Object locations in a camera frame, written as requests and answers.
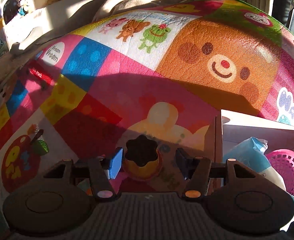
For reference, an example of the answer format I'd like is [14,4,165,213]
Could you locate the yellow flower-shaped cup toy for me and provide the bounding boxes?
[123,134,162,181]

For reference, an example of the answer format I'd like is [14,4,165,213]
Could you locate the blue white wipes packet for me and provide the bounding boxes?
[223,137,287,191]

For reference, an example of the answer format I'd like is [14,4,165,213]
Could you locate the pink plastic basket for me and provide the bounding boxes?
[266,149,294,196]

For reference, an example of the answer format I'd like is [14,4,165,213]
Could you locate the white cardboard box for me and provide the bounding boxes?
[209,110,294,236]

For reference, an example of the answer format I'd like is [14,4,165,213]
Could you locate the colourful cartoon play mat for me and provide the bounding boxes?
[0,0,294,230]

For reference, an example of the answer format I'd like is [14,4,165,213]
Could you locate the white grey bed blanket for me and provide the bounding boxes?
[9,0,183,55]

